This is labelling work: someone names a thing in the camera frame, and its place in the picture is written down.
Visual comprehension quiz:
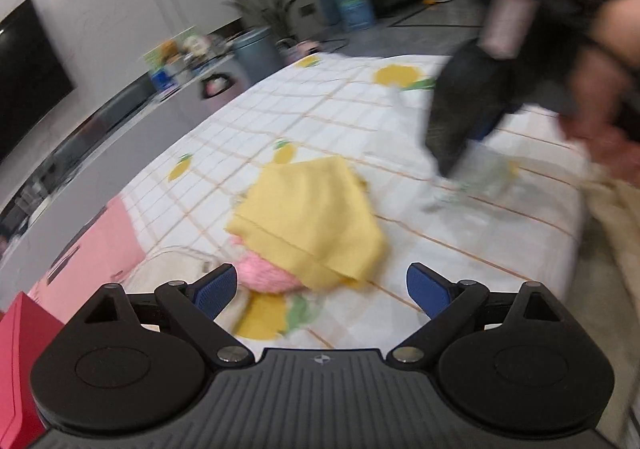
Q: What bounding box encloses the blue water jug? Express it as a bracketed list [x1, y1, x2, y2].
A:
[334, 0, 377, 32]

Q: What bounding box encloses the white round plush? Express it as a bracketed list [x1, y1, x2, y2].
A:
[181, 34, 211, 58]

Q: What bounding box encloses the lemon print bedsheet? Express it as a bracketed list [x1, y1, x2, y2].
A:
[120, 54, 589, 350]

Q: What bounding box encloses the cream cloth bag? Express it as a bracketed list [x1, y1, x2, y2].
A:
[125, 246, 251, 331]

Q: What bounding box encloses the person's right hand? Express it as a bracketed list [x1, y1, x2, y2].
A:
[560, 0, 640, 180]

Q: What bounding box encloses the cream dotted blanket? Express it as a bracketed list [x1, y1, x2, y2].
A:
[565, 174, 640, 449]

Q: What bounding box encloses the yellow cloth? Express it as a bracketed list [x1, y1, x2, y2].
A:
[226, 155, 387, 291]

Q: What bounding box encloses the red box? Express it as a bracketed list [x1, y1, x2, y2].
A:
[0, 291, 67, 449]

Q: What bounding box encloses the pink mat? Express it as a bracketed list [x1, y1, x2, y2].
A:
[27, 196, 146, 326]

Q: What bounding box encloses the black television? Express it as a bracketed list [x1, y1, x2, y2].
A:
[0, 0, 76, 162]

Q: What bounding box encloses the tall green houseplant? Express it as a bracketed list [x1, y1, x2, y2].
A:
[222, 0, 311, 50]

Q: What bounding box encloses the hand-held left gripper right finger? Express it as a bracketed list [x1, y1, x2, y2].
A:
[385, 261, 562, 366]

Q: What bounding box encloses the grey television console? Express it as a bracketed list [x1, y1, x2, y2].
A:
[0, 51, 251, 255]

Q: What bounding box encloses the pink container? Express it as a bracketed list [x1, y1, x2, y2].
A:
[277, 39, 321, 62]

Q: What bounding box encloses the clear plastic bag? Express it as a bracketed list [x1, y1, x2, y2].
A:
[422, 149, 521, 214]

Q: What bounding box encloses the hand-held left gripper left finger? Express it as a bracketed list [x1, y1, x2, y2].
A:
[75, 263, 256, 366]

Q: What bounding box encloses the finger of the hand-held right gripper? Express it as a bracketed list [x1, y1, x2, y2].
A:
[425, 40, 532, 178]

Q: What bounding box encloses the pink plush toy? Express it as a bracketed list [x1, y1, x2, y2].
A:
[231, 236, 307, 294]

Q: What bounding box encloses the grey-blue trash can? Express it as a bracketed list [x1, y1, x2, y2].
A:
[232, 26, 284, 84]

